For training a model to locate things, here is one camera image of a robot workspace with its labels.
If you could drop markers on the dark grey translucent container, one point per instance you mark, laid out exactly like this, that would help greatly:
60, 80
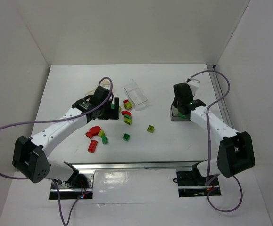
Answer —
174, 115

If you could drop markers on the large red round lego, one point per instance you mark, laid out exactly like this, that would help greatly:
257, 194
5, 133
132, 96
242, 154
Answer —
95, 130

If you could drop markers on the lime 2x2 lego brick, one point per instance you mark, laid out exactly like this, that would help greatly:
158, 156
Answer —
128, 105

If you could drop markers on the aluminium front rail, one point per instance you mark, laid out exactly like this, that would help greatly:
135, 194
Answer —
135, 165

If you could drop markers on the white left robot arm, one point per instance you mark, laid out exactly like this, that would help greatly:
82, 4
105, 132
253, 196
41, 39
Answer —
30, 154

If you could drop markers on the small red lego block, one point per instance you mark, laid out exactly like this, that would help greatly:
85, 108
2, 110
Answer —
89, 135

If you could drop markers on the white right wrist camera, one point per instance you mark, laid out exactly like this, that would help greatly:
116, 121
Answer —
193, 84

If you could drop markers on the red curved lego brick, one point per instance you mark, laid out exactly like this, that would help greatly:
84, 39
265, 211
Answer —
126, 112

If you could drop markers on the clear plastic container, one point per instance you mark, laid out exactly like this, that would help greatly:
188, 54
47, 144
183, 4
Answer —
136, 96

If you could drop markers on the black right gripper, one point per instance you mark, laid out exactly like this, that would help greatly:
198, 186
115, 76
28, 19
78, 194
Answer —
181, 109

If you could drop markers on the orange translucent plastic container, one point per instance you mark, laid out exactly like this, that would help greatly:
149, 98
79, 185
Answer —
105, 83

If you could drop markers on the lime square lego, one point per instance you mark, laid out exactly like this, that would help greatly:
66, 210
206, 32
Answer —
150, 128

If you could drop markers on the lime small lego brick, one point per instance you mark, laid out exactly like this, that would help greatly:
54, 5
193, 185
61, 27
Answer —
101, 133

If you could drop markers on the aluminium side rail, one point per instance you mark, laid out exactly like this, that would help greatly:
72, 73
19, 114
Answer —
220, 88

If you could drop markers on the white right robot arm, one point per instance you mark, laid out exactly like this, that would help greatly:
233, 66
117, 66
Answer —
235, 149

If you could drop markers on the green curved lego brick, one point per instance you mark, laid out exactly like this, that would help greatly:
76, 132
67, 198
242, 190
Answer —
104, 139

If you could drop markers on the red lego plate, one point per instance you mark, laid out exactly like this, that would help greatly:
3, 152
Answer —
92, 146

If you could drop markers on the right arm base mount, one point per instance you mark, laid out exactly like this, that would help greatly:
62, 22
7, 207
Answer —
193, 186

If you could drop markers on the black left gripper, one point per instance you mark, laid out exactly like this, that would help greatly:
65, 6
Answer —
112, 113

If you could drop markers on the lime curved lego brick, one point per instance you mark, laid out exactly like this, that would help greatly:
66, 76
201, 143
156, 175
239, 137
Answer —
127, 121

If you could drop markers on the green square lego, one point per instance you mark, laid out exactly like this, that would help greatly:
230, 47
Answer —
126, 137

